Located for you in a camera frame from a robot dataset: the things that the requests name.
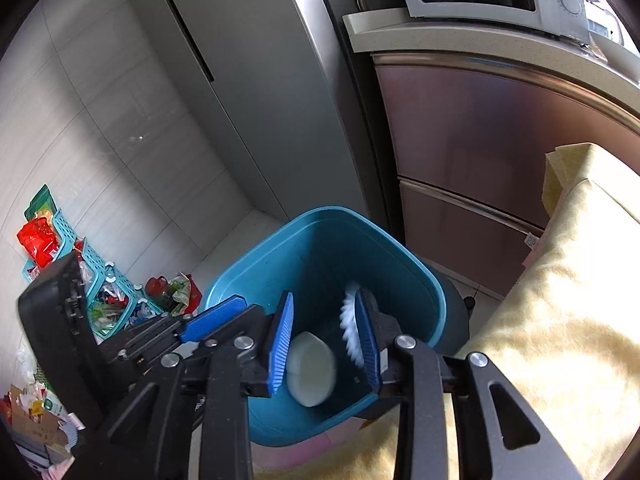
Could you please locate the light stone countertop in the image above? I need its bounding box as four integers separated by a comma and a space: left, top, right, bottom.
343, 8, 639, 115

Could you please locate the teal plastic basket rack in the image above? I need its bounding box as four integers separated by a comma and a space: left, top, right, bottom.
24, 184, 162, 342

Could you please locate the silver refrigerator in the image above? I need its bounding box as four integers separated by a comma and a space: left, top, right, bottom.
130, 0, 384, 220

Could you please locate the white ruffled foam net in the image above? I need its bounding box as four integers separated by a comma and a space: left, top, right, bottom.
340, 283, 364, 368

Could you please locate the yellow quilted tablecloth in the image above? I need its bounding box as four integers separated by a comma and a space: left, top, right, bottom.
259, 142, 640, 480

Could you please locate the dark purple kitchen cabinet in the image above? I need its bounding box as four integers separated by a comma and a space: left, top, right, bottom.
374, 52, 639, 294

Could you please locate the blue plastic trash bin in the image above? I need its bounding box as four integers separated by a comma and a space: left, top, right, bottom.
202, 207, 447, 446

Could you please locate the red snack bag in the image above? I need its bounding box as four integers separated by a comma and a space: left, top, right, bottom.
16, 217, 60, 269

